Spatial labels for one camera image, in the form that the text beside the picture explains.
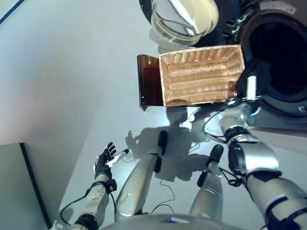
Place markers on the silver robot leg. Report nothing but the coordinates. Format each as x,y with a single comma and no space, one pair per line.
208,196
136,184

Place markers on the wicker laundry basket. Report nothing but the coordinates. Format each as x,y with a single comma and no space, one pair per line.
199,76

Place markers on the round glass washer door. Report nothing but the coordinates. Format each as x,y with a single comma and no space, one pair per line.
187,19

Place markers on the dark front-load washing machine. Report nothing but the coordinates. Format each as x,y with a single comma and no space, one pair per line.
283,107

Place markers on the black garment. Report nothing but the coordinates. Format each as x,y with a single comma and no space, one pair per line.
261,72

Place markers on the black left robot foot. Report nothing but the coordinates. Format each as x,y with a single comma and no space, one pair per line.
162,141

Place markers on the silver right robot leg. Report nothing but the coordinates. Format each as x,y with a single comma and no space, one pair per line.
208,196

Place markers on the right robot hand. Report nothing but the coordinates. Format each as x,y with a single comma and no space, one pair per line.
251,88

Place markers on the black right robot foot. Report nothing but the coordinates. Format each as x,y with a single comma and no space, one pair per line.
216,153

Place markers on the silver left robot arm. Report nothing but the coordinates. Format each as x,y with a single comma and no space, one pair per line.
96,196

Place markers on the brown glossy stool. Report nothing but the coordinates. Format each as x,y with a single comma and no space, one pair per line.
148,83

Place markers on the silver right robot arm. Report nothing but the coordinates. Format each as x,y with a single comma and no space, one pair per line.
259,158

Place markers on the grey robot torso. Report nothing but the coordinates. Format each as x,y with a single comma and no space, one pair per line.
168,222

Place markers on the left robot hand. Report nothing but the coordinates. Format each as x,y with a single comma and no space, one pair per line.
102,165

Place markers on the black robot foot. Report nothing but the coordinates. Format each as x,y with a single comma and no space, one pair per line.
216,153
162,141

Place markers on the silver left robot leg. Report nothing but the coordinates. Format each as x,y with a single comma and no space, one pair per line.
136,184

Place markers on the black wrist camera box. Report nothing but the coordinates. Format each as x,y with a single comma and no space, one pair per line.
111,185

